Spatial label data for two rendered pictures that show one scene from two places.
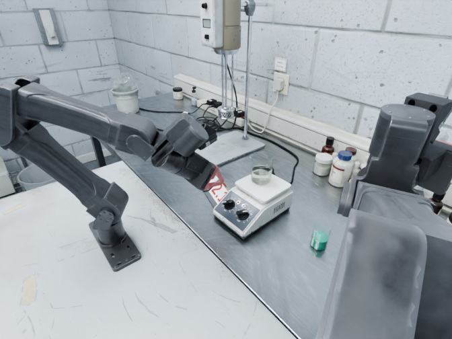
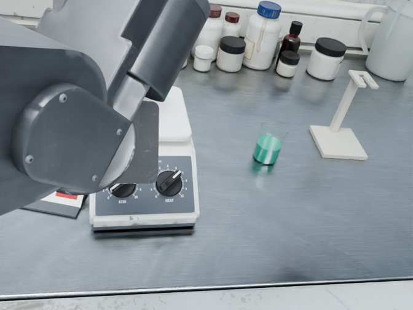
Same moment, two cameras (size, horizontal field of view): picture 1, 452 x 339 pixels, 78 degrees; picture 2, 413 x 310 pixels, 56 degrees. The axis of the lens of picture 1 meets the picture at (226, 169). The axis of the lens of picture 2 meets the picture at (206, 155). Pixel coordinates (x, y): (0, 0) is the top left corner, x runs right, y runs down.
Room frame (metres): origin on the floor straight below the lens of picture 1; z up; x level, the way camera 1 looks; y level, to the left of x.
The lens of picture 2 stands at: (0.40, 0.25, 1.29)
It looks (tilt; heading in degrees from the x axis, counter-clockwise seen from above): 40 degrees down; 293
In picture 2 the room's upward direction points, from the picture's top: 12 degrees clockwise
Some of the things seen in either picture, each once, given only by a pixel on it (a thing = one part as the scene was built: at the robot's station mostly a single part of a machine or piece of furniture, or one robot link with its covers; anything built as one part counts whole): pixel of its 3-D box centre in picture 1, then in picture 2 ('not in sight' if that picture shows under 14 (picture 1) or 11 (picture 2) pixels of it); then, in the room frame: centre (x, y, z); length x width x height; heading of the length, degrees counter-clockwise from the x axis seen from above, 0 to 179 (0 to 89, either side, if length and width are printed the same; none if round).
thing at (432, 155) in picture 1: (421, 131); not in sight; (0.35, -0.27, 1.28); 0.07 x 0.06 x 0.11; 35
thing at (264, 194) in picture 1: (262, 184); (142, 111); (0.65, -0.11, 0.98); 0.12 x 0.12 x 0.01; 41
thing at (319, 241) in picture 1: (320, 236); (269, 142); (0.50, -0.24, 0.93); 0.04 x 0.04 x 0.06
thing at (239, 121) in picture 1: (220, 111); not in sight; (1.44, 0.03, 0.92); 0.40 x 0.06 x 0.04; 39
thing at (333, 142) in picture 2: not in sight; (350, 114); (0.42, -0.36, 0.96); 0.08 x 0.08 x 0.13; 36
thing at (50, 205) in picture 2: (218, 193); (48, 182); (0.70, 0.02, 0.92); 0.09 x 0.06 x 0.04; 24
